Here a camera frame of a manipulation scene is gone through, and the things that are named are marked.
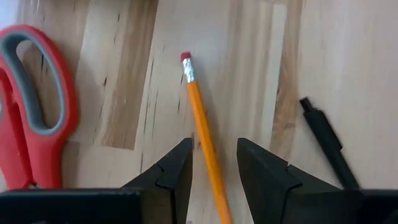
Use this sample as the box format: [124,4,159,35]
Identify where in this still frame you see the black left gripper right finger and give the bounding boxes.
[236,138,363,224]

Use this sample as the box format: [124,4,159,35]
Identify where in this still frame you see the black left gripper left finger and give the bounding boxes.
[121,138,194,224]

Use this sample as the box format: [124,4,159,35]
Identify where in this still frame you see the orange pencil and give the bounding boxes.
[180,51,234,224]

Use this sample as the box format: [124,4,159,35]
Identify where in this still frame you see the black pen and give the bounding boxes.
[298,96,361,190]

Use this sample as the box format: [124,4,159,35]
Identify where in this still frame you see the red grey scissors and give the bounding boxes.
[0,24,80,191]

